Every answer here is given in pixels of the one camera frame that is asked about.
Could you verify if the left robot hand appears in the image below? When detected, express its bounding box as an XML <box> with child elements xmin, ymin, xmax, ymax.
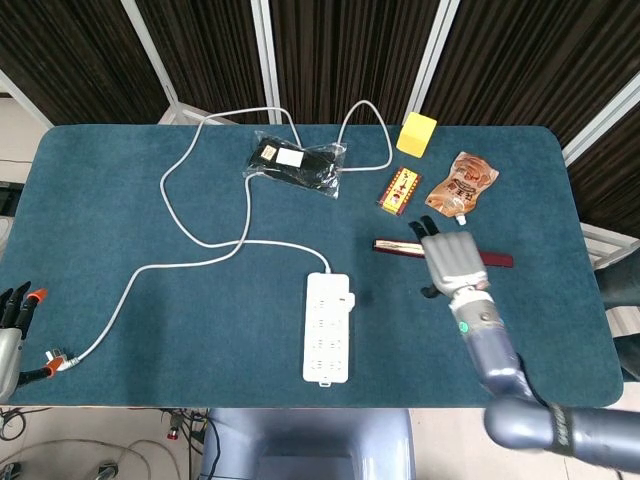
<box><xmin>0</xmin><ymin>280</ymin><xmax>57</xmax><ymax>401</ymax></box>

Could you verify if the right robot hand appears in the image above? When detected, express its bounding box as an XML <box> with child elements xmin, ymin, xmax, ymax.
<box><xmin>408</xmin><ymin>215</ymin><xmax>492</xmax><ymax>301</ymax></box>

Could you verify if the white power strip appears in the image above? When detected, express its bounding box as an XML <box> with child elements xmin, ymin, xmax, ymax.
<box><xmin>302</xmin><ymin>271</ymin><xmax>351</xmax><ymax>387</ymax></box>

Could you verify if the dark red long box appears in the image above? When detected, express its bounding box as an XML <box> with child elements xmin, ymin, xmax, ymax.
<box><xmin>373</xmin><ymin>238</ymin><xmax>514</xmax><ymax>270</ymax></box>

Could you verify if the orange spout pouch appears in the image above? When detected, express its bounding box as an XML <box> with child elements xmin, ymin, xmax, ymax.
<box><xmin>424</xmin><ymin>151</ymin><xmax>501</xmax><ymax>226</ymax></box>

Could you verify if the red and yellow small box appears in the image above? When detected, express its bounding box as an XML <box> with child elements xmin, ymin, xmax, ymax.
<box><xmin>376</xmin><ymin>166</ymin><xmax>424</xmax><ymax>217</ymax></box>

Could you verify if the yellow foam cube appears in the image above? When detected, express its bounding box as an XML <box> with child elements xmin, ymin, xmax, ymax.
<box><xmin>395</xmin><ymin>111</ymin><xmax>439</xmax><ymax>159</ymax></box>

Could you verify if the teal table mat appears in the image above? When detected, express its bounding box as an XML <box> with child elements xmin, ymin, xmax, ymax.
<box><xmin>0</xmin><ymin>123</ymin><xmax>625</xmax><ymax>409</ymax></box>

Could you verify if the white metal rack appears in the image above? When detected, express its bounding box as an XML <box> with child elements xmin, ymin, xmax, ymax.
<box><xmin>582</xmin><ymin>222</ymin><xmax>640</xmax><ymax>271</ymax></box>

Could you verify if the black item in clear bag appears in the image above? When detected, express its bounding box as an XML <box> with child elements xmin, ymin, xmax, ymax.
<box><xmin>241</xmin><ymin>129</ymin><xmax>349</xmax><ymax>200</ymax></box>

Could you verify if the blue-grey robot torso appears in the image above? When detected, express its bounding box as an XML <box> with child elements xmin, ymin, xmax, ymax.
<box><xmin>199</xmin><ymin>407</ymin><xmax>416</xmax><ymax>480</ymax></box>

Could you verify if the white floor cable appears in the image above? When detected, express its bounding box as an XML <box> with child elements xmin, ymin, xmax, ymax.
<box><xmin>0</xmin><ymin>438</ymin><xmax>201</xmax><ymax>480</ymax></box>

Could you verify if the light grey power strip cable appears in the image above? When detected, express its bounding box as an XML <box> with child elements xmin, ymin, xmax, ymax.
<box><xmin>43</xmin><ymin>99</ymin><xmax>394</xmax><ymax>374</ymax></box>

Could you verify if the white partition frame post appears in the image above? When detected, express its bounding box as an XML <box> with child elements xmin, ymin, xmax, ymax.
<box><xmin>249</xmin><ymin>0</ymin><xmax>284</xmax><ymax>125</ymax></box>
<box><xmin>119</xmin><ymin>0</ymin><xmax>190</xmax><ymax>111</ymax></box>
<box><xmin>0</xmin><ymin>67</ymin><xmax>54</xmax><ymax>130</ymax></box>
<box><xmin>408</xmin><ymin>0</ymin><xmax>461</xmax><ymax>126</ymax></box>
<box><xmin>562</xmin><ymin>69</ymin><xmax>640</xmax><ymax>166</ymax></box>

